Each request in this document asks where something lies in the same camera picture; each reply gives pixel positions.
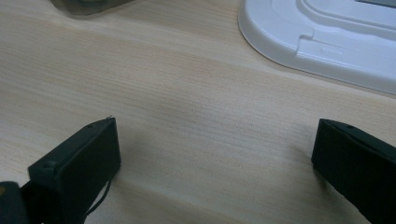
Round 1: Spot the thin black wire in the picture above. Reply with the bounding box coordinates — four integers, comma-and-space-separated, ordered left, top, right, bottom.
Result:
84, 179, 112, 217

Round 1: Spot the brown translucent plastic container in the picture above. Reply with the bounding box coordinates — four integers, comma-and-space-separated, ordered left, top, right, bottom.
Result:
49, 0, 136, 17

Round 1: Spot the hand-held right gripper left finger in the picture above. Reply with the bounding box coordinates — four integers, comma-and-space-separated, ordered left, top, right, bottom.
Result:
21, 116, 122, 224

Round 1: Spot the white container lid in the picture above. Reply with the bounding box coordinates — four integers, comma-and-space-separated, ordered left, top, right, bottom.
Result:
237, 0, 396, 96

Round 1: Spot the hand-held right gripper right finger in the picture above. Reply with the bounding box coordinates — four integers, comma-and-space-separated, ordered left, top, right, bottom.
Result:
311, 118, 396, 224

